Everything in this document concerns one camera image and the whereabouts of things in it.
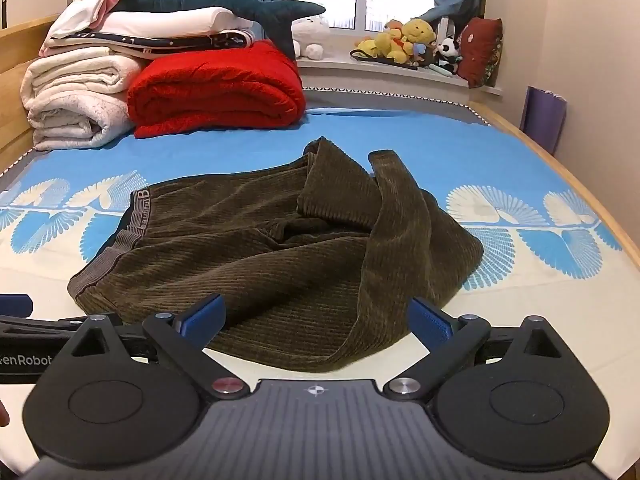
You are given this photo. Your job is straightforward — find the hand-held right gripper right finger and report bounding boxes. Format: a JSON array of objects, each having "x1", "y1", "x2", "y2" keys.
[{"x1": 382, "y1": 298, "x2": 576, "y2": 401}]

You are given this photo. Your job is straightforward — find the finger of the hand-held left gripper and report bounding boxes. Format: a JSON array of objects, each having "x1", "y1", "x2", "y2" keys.
[
  {"x1": 0, "y1": 315, "x2": 121, "y2": 350},
  {"x1": 0, "y1": 294, "x2": 34, "y2": 317}
]

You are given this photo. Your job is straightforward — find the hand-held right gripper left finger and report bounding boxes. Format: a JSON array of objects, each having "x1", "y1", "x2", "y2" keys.
[{"x1": 65, "y1": 294, "x2": 251, "y2": 401}]

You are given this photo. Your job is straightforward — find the olive corduroy pants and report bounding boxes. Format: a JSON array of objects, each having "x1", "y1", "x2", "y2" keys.
[{"x1": 67, "y1": 137, "x2": 485, "y2": 373}]

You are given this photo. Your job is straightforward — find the blue white printed bed sheet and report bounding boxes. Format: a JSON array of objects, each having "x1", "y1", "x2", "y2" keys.
[{"x1": 0, "y1": 105, "x2": 632, "y2": 480}]

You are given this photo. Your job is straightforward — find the white rolled quilt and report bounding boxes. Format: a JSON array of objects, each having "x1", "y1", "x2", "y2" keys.
[{"x1": 21, "y1": 47, "x2": 147, "y2": 152}]

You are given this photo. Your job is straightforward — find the red folded blanket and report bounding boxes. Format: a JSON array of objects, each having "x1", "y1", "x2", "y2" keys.
[{"x1": 126, "y1": 40, "x2": 307, "y2": 138}]

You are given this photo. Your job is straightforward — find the purple bag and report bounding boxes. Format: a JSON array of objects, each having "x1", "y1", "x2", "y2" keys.
[{"x1": 519, "y1": 86, "x2": 569, "y2": 157}]

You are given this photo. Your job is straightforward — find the panda plush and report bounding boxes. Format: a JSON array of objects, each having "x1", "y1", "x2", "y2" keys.
[{"x1": 435, "y1": 37, "x2": 464, "y2": 74}]

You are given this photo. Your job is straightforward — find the red cushion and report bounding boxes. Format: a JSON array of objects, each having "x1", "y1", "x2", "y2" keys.
[{"x1": 456, "y1": 16, "x2": 504, "y2": 90}]

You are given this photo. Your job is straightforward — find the yellow red-shirt bear plush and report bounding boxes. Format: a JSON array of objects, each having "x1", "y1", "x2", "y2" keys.
[{"x1": 371, "y1": 29, "x2": 417, "y2": 62}]

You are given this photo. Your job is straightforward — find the navy star-print folded blanket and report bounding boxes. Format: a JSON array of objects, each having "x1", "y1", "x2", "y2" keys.
[{"x1": 40, "y1": 29, "x2": 257, "y2": 57}]

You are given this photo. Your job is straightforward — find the white folded cloth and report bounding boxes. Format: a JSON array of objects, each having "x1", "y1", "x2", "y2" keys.
[{"x1": 49, "y1": 0, "x2": 118, "y2": 41}]

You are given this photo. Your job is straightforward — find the white folded blanket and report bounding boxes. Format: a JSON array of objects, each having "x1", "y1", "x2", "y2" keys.
[{"x1": 102, "y1": 6, "x2": 256, "y2": 39}]

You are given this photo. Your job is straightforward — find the white plush toy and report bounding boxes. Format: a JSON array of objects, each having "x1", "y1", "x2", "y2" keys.
[{"x1": 291, "y1": 16, "x2": 331, "y2": 60}]

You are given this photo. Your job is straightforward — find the pink cloth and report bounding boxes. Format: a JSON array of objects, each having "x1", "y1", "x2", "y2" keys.
[{"x1": 94, "y1": 0, "x2": 124, "y2": 28}]

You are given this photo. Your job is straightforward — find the wooden bed frame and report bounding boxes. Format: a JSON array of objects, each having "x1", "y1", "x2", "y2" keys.
[{"x1": 0, "y1": 22, "x2": 640, "y2": 281}]

